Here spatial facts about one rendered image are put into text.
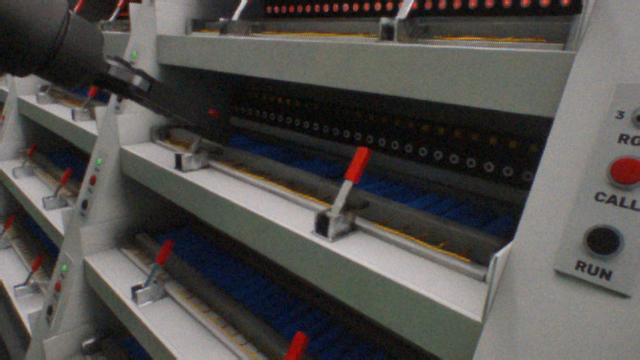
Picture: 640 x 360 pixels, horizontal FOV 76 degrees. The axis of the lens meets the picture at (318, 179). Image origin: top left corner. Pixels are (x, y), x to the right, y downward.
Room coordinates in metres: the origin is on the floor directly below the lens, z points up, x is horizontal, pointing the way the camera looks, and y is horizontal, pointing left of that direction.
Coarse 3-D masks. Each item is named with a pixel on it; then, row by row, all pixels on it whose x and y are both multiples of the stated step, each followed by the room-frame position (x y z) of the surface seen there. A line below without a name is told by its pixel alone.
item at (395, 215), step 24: (216, 144) 0.61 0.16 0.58; (240, 168) 0.57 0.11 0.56; (264, 168) 0.53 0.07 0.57; (288, 168) 0.51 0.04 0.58; (312, 192) 0.47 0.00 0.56; (336, 192) 0.45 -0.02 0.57; (360, 192) 0.44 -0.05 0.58; (384, 216) 0.41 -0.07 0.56; (408, 216) 0.39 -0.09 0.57; (432, 216) 0.39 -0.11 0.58; (432, 240) 0.38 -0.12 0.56; (456, 240) 0.36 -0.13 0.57; (480, 240) 0.35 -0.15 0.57; (504, 240) 0.34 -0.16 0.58
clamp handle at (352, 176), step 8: (360, 152) 0.40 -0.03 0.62; (368, 152) 0.39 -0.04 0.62; (360, 160) 0.39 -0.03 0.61; (352, 168) 0.39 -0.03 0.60; (360, 168) 0.39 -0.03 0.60; (352, 176) 0.39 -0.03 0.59; (360, 176) 0.39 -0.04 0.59; (344, 184) 0.39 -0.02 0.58; (352, 184) 0.39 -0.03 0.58; (344, 192) 0.39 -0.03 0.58; (336, 200) 0.39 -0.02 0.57; (344, 200) 0.39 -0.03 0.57; (336, 208) 0.39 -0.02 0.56
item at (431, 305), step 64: (128, 128) 0.67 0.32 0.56; (256, 128) 0.72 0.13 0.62; (192, 192) 0.52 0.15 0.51; (256, 192) 0.49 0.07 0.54; (512, 192) 0.43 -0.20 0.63; (320, 256) 0.37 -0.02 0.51; (384, 256) 0.36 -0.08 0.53; (448, 256) 0.36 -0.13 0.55; (384, 320) 0.33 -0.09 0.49; (448, 320) 0.29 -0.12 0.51
